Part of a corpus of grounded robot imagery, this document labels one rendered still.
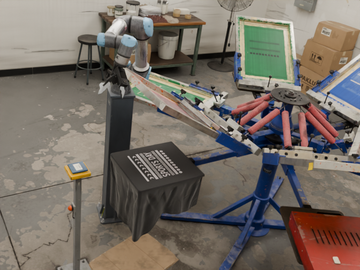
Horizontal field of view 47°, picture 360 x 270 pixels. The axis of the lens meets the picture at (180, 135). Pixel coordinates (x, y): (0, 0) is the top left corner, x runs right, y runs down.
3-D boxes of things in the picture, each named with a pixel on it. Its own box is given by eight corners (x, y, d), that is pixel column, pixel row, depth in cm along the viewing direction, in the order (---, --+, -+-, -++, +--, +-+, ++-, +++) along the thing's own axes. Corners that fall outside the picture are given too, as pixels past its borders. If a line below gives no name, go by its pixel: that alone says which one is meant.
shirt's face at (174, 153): (139, 192, 252) (139, 190, 252) (110, 154, 282) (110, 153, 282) (204, 174, 276) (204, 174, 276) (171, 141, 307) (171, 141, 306)
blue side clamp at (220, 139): (215, 141, 252) (222, 132, 251) (210, 137, 256) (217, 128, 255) (242, 155, 273) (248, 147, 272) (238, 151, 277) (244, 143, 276)
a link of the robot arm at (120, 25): (115, 10, 271) (96, 30, 229) (132, 13, 271) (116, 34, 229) (114, 28, 277) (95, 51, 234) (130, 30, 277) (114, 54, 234)
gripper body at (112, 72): (115, 80, 239) (122, 61, 235) (122, 87, 233) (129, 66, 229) (104, 78, 234) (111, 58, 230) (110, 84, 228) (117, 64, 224)
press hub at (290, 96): (249, 245, 359) (291, 105, 292) (223, 217, 387) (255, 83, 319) (282, 232, 379) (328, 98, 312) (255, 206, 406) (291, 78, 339)
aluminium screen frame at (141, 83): (161, 111, 220) (165, 105, 219) (116, 68, 261) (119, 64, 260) (242, 153, 274) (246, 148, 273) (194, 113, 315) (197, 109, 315)
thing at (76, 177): (66, 290, 296) (66, 182, 248) (57, 268, 311) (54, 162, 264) (96, 279, 307) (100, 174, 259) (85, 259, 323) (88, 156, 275)
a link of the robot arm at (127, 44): (138, 38, 228) (135, 40, 220) (131, 57, 232) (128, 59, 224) (125, 32, 228) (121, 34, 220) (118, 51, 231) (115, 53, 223)
